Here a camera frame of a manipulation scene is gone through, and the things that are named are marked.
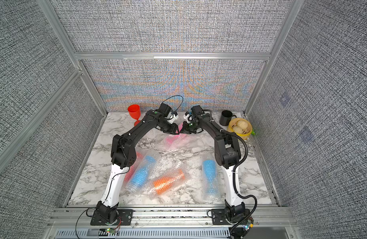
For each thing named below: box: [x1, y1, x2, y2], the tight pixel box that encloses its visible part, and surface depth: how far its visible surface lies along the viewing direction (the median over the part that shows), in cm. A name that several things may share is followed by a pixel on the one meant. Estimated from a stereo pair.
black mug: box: [219, 109, 238, 126], surface depth 109 cm
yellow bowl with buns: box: [227, 117, 253, 140], surface depth 108 cm
